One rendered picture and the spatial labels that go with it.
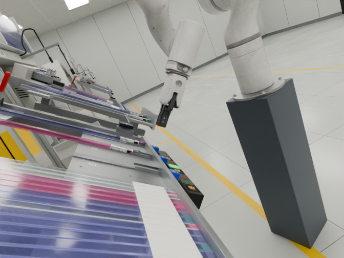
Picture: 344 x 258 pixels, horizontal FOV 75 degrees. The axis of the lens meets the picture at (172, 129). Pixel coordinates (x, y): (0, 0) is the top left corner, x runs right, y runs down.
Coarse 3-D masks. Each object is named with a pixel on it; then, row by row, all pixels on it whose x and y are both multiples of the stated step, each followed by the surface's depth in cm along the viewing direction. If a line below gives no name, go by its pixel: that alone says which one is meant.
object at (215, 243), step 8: (144, 136) 81; (152, 152) 62; (152, 160) 60; (160, 160) 55; (160, 168) 52; (168, 176) 46; (168, 184) 45; (176, 184) 42; (176, 192) 41; (184, 192) 39; (184, 200) 37; (192, 208) 34; (192, 216) 33; (200, 216) 32; (200, 224) 31; (208, 224) 31; (208, 232) 29; (208, 240) 28; (216, 240) 27; (216, 248) 26; (224, 248) 26; (224, 256) 25; (232, 256) 25
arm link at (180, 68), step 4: (168, 64) 69; (172, 64) 68; (176, 64) 67; (180, 64) 68; (184, 64) 68; (168, 68) 69; (172, 68) 68; (176, 68) 68; (180, 68) 68; (184, 68) 68; (188, 68) 69; (176, 72) 69; (180, 72) 69; (184, 72) 68; (188, 72) 69; (188, 76) 72
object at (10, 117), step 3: (3, 108) 66; (6, 108) 67; (15, 111) 67; (18, 111) 68; (0, 114) 59; (3, 114) 59; (6, 114) 60; (0, 117) 56; (3, 117) 57; (6, 117) 58; (9, 117) 58; (12, 117) 60; (15, 117) 62; (18, 117) 65
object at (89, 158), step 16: (80, 144) 55; (128, 144) 70; (80, 160) 45; (96, 160) 47; (112, 160) 50; (128, 160) 55; (144, 160) 59; (112, 176) 42; (128, 176) 45; (144, 176) 47; (160, 176) 51
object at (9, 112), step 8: (0, 112) 60; (8, 112) 60; (16, 112) 61; (40, 120) 63; (48, 120) 63; (72, 128) 65; (80, 128) 66; (104, 136) 68; (112, 136) 69; (144, 144) 73
